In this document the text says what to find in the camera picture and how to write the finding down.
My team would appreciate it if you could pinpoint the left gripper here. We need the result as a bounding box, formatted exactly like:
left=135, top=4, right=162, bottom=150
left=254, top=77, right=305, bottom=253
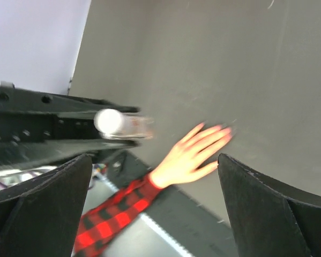
left=0, top=81, right=140, bottom=169

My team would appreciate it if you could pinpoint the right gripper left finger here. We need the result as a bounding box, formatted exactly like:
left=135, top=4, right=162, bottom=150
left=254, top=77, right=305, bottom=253
left=0, top=155, right=92, bottom=257

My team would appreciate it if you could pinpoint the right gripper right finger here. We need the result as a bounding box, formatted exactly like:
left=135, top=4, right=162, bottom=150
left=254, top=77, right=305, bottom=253
left=218, top=154, right=321, bottom=256

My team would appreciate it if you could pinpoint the glitter nail polish bottle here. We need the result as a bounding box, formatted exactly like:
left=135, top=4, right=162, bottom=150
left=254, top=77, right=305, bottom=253
left=121, top=114, right=154, bottom=139

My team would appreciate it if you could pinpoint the red plaid sleeve forearm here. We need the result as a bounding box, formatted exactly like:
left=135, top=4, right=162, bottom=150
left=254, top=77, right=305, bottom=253
left=74, top=175, right=161, bottom=256

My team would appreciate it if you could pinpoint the person's hand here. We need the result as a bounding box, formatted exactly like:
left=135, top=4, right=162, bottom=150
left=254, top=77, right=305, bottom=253
left=150, top=123, right=233, bottom=188

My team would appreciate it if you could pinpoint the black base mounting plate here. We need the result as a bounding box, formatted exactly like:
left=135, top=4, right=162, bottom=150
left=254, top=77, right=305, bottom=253
left=94, top=150, right=238, bottom=256

